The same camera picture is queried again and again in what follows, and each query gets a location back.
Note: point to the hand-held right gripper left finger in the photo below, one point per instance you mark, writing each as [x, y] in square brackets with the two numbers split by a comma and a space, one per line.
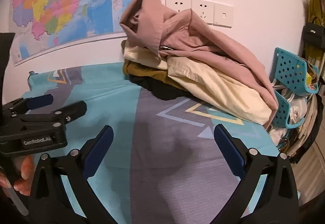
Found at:
[100, 150]

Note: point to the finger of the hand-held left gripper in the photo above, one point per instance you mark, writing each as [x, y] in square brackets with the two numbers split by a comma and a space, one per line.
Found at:
[63, 112]
[38, 102]

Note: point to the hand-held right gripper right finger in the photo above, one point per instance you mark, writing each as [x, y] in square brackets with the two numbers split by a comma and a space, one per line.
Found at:
[228, 147]

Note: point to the pink jacket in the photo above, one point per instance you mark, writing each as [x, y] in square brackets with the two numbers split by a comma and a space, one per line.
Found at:
[198, 36]

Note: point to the pile of pale clothes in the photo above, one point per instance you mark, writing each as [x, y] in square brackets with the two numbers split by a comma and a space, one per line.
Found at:
[302, 117]

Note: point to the person's left hand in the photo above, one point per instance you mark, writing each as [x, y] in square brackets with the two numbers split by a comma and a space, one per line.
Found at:
[25, 173]

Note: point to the cream garment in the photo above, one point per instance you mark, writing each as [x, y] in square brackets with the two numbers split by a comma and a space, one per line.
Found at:
[215, 87]

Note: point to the teal and grey bed sheet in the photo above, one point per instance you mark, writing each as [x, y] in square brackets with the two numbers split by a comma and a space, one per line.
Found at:
[165, 150]

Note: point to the black garment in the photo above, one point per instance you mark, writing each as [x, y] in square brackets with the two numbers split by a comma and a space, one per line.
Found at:
[162, 89]

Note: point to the mustard garment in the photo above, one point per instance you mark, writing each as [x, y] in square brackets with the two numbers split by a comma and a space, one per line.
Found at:
[142, 70]

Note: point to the teal plastic storage rack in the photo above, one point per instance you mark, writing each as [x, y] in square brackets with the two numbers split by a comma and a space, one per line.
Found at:
[289, 69]

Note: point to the black handbag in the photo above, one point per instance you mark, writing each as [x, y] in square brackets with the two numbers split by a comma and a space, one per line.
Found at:
[314, 33]

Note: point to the olive hanging garment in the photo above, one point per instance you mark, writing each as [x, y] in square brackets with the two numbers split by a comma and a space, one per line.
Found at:
[316, 8]

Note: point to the white wall switch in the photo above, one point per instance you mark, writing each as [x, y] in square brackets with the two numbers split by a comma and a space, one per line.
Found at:
[223, 15]

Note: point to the white wall socket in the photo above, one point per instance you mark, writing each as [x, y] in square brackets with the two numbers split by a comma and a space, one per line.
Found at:
[175, 4]
[205, 9]

